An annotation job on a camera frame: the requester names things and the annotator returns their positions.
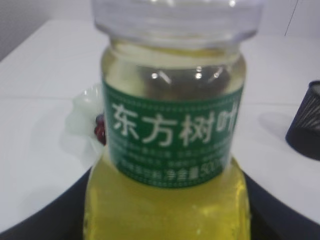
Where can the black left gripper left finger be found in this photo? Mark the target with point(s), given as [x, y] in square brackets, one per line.
[62, 219]

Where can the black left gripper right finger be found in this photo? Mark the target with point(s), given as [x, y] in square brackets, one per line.
[273, 220]

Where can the purple artificial grape bunch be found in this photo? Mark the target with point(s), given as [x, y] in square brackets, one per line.
[100, 129]

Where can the yellow tea drink bottle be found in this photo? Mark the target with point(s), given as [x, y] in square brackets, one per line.
[172, 81]

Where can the green wavy glass plate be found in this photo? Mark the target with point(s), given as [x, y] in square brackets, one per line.
[81, 121]

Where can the black mesh pen holder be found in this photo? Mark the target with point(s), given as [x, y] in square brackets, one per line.
[303, 134]

